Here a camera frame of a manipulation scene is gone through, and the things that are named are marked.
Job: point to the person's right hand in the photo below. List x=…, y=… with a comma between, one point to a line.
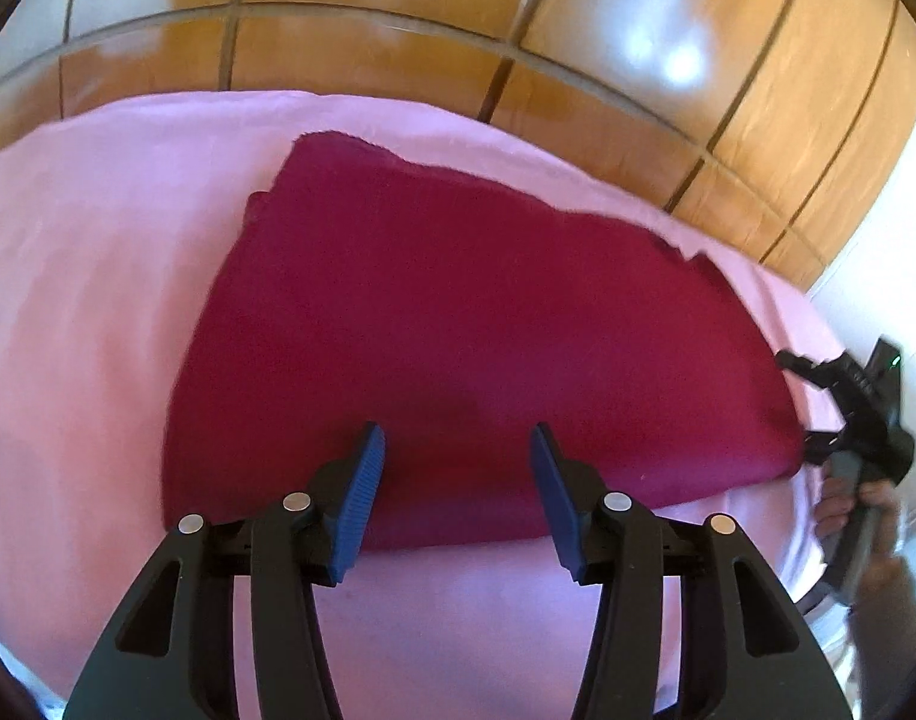
x=886, y=510

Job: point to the pink bed sheet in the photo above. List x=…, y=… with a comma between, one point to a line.
x=90, y=277

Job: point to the maroon embroidered sweater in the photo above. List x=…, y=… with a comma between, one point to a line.
x=465, y=330

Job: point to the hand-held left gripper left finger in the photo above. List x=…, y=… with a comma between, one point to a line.
x=360, y=499

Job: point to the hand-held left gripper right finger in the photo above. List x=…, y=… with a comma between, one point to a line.
x=552, y=496

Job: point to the person's right forearm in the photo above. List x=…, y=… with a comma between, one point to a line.
x=897, y=630

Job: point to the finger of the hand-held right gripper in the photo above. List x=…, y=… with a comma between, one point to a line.
x=829, y=444
x=814, y=371

